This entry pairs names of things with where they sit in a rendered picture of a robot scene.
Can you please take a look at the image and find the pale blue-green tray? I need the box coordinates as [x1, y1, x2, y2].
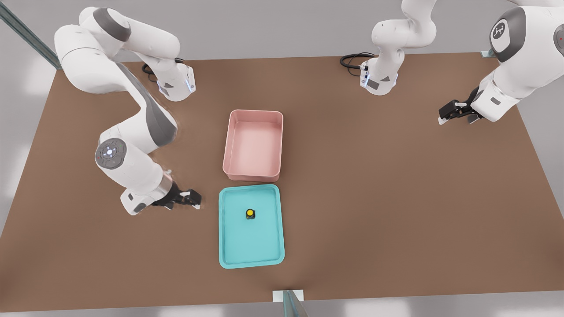
[219, 184, 286, 269]

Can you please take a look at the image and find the pink plastic box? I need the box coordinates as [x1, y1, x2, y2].
[223, 110, 284, 182]

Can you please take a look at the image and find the black cable loop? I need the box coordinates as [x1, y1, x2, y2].
[141, 58, 186, 83]
[340, 52, 376, 78]

